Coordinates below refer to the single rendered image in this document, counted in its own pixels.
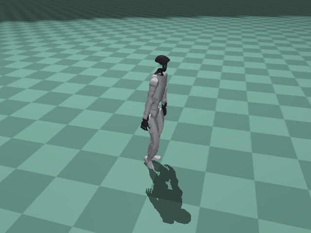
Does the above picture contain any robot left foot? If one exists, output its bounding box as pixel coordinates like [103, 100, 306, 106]
[152, 155, 161, 160]

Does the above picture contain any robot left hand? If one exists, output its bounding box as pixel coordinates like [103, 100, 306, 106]
[161, 103, 167, 116]

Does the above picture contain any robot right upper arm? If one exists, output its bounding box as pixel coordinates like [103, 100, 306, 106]
[147, 77, 159, 104]

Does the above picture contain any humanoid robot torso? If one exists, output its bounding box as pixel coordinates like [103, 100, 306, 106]
[150, 72, 167, 117]

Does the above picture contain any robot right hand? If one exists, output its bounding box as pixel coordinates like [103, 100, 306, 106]
[141, 116, 150, 131]

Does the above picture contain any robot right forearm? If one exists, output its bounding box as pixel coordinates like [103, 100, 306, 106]
[143, 99, 152, 120]

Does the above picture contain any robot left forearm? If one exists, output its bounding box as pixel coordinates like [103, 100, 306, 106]
[161, 93, 167, 106]

